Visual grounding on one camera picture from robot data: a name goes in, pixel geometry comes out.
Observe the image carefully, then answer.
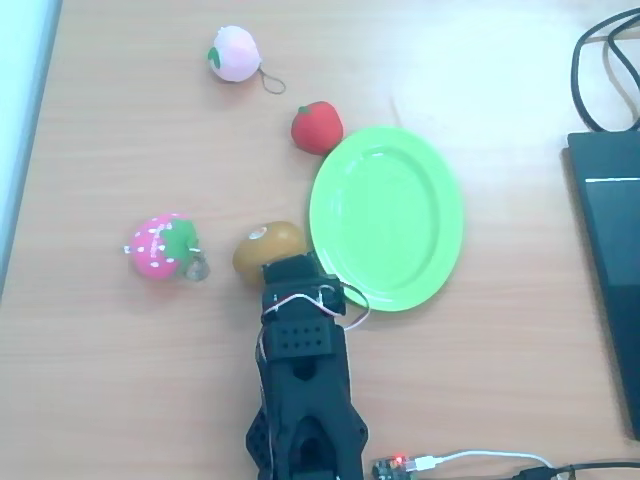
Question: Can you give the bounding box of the green oval plate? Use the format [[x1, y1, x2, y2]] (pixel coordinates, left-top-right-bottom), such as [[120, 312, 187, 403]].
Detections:
[[308, 126, 465, 313]]

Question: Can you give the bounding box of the white servo wire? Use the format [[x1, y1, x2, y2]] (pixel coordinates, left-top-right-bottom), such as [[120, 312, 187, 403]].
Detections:
[[257, 282, 372, 332]]

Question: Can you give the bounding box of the white USB cable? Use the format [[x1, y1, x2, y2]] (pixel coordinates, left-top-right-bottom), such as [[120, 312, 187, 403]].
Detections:
[[407, 449, 556, 474]]

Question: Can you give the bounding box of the thin black cable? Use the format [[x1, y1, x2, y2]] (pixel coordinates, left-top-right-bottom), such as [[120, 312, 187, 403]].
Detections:
[[603, 17, 640, 132]]

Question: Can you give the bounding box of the black laptop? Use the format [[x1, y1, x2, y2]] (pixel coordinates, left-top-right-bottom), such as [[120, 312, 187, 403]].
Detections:
[[563, 130, 640, 442]]

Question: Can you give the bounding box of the pink peach toy with strap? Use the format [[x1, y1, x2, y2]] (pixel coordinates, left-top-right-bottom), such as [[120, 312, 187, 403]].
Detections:
[[206, 24, 287, 96]]

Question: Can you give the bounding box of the thick black cable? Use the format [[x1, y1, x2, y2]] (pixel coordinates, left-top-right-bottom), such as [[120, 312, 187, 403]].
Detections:
[[571, 8, 640, 134]]

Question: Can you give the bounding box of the circuit board with red LED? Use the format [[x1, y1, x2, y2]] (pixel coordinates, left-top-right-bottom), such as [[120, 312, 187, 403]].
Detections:
[[370, 452, 419, 480]]

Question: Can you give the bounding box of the pink strawberry toy with bell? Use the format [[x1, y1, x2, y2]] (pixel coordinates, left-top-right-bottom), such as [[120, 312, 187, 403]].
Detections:
[[121, 212, 211, 282]]

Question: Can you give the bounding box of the brown kiwi toy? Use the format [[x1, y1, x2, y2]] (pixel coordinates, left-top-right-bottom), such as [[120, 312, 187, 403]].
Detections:
[[232, 221, 307, 287]]

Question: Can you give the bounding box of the red tomato toy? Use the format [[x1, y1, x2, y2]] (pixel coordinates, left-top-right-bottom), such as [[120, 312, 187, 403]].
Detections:
[[291, 100, 345, 156]]

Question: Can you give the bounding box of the black cable with plug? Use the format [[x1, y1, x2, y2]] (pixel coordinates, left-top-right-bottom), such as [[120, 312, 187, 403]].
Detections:
[[509, 462, 640, 480]]

